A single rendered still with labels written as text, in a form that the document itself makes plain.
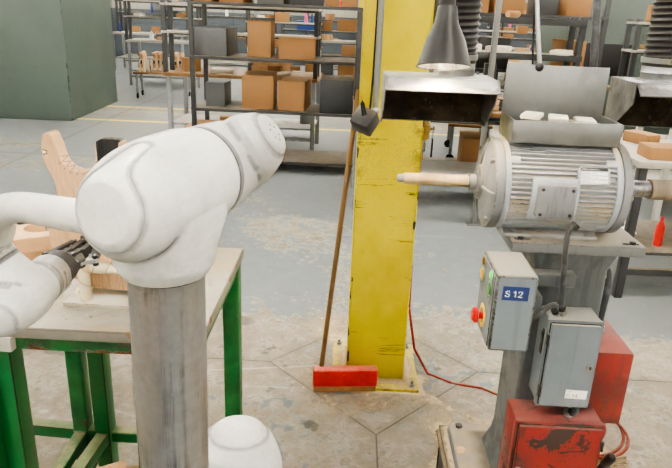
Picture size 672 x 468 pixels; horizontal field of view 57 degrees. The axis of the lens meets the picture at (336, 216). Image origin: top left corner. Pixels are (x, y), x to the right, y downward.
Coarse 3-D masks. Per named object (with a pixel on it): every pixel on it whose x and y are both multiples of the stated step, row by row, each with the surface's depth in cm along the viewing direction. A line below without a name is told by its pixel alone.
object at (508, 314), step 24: (504, 264) 150; (528, 264) 151; (480, 288) 160; (504, 288) 145; (528, 288) 144; (504, 312) 147; (528, 312) 147; (552, 312) 167; (504, 336) 149; (528, 336) 149
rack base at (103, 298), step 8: (96, 288) 169; (104, 288) 169; (72, 296) 164; (96, 296) 165; (104, 296) 165; (112, 296) 165; (120, 296) 165; (64, 304) 161; (72, 304) 161; (80, 304) 161; (88, 304) 161; (96, 304) 160; (104, 304) 161; (112, 304) 161; (120, 304) 161; (128, 304) 161
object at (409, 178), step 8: (408, 176) 172; (416, 176) 172; (424, 176) 172; (432, 176) 172; (440, 176) 172; (448, 176) 172; (456, 176) 172; (464, 176) 172; (424, 184) 173; (432, 184) 172; (440, 184) 172; (448, 184) 172; (456, 184) 172; (464, 184) 172
